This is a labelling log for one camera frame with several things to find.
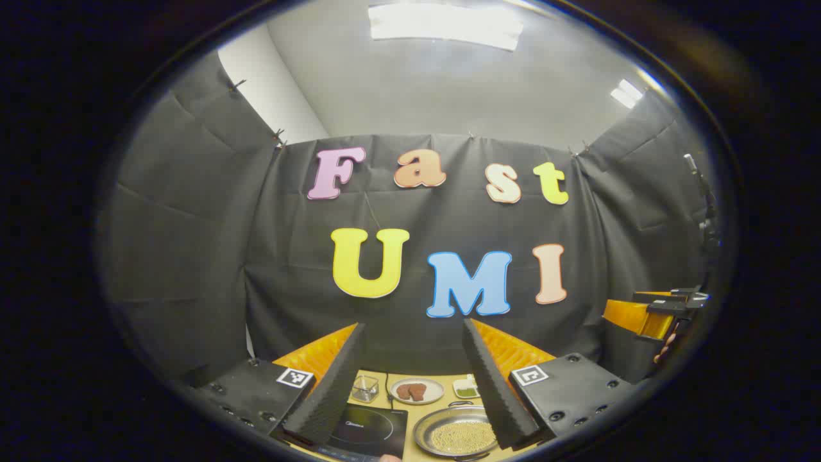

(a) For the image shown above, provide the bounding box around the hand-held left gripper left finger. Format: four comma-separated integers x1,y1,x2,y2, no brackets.
192,323,368,447

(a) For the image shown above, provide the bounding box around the black induction cooktop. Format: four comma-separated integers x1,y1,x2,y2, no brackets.
273,403,409,462

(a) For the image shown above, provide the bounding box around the white round plate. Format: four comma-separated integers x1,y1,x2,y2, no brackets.
389,377,445,406

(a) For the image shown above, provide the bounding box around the large ceiling light panel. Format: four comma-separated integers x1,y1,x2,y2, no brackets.
368,3,523,52

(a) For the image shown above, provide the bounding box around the small ceiling light panel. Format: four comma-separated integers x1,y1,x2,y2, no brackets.
609,78,644,110

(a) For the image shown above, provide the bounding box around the pile of soybeans in pot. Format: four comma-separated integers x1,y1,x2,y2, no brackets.
430,420,498,453

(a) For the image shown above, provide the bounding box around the black backdrop cloth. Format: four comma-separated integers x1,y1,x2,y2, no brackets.
103,51,722,386

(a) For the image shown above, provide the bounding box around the steel pot with black handles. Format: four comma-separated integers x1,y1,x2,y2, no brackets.
412,401,507,461

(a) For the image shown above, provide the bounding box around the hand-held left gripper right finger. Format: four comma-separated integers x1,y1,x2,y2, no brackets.
462,318,639,450

